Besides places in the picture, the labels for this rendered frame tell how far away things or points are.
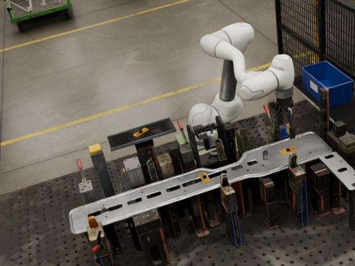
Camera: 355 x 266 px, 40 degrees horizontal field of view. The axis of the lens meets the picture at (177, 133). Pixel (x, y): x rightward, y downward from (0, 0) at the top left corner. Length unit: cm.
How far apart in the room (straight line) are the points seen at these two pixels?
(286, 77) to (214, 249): 94
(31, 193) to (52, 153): 169
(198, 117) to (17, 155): 251
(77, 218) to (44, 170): 230
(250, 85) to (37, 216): 156
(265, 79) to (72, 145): 303
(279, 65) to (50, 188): 171
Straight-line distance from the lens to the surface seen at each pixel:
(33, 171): 484
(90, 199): 260
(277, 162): 258
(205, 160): 271
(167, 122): 273
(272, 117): 268
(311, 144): 270
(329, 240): 260
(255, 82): 226
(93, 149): 267
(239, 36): 283
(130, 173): 254
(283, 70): 234
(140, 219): 235
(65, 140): 511
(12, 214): 323
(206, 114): 313
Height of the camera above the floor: 259
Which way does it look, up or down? 33 degrees down
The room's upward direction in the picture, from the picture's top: 12 degrees counter-clockwise
